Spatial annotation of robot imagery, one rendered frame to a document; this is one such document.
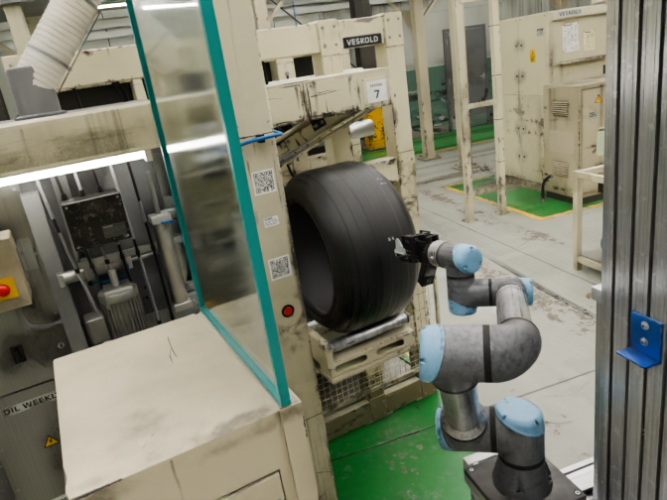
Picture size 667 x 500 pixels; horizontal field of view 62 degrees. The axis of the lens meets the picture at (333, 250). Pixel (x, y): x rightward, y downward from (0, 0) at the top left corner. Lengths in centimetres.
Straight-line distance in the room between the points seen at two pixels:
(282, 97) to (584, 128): 464
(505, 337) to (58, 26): 151
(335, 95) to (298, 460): 142
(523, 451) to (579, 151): 504
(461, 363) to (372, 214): 77
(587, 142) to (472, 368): 536
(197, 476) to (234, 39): 119
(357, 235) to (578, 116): 475
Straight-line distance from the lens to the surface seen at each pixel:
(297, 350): 196
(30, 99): 190
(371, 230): 174
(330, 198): 175
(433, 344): 112
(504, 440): 151
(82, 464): 107
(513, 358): 112
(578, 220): 462
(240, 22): 173
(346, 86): 216
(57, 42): 190
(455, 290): 150
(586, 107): 629
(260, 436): 103
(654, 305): 123
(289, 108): 205
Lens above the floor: 184
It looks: 19 degrees down
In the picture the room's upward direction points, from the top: 9 degrees counter-clockwise
